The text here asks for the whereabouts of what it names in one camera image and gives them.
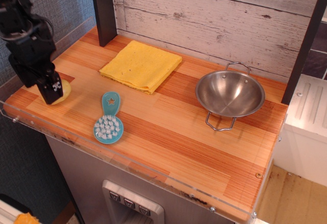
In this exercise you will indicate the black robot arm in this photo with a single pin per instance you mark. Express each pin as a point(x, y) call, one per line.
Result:
point(21, 8)

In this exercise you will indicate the folded yellow cloth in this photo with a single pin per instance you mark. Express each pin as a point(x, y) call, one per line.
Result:
point(141, 66)

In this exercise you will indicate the teal dish scrubber brush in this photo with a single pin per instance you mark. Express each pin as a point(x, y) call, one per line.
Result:
point(109, 128)

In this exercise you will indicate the steel pan with handles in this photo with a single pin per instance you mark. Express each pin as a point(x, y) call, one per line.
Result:
point(231, 93)

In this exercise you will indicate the dark shelf post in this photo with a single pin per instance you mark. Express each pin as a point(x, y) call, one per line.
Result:
point(307, 42)
point(105, 19)

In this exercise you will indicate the dark right shelf post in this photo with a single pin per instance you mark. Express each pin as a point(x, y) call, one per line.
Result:
point(307, 42)

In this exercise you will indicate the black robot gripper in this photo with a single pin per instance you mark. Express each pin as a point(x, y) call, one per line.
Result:
point(30, 41)

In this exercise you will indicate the yellow toy potato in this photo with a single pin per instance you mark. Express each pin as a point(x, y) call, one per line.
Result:
point(65, 93)

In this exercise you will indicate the clear acrylic table guard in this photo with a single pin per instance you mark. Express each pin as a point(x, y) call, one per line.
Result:
point(161, 138)

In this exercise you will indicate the white toy cabinet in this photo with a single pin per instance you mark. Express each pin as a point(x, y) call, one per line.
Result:
point(301, 148)

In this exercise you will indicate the yellow object bottom left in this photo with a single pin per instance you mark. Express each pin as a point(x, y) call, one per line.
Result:
point(26, 218)

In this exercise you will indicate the dark left shelf post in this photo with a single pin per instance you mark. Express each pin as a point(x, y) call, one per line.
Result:
point(105, 19)

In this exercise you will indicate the grey toy dispenser panel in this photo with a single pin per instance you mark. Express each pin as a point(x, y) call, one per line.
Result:
point(125, 206)

